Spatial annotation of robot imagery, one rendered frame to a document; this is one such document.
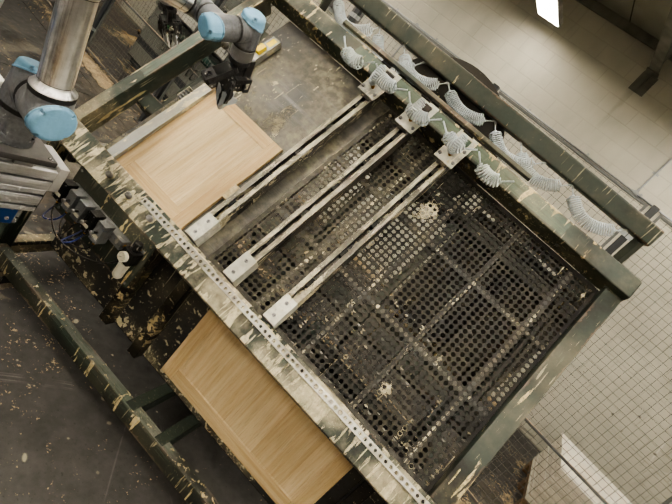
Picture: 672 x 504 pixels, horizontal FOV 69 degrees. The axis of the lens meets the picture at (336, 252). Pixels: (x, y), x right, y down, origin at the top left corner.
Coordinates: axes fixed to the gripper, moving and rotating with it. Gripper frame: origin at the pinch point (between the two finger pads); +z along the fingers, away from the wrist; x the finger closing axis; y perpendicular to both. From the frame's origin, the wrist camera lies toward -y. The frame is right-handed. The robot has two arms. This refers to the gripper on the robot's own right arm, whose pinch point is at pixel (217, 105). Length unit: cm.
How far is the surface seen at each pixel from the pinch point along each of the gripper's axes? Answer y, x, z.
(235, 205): 12.7, -14.6, 39.8
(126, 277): -27, -15, 76
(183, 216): -3, -6, 53
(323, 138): 55, -4, 17
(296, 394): 3, -92, 53
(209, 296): -8, -43, 56
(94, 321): -26, 4, 149
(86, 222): -36, 5, 62
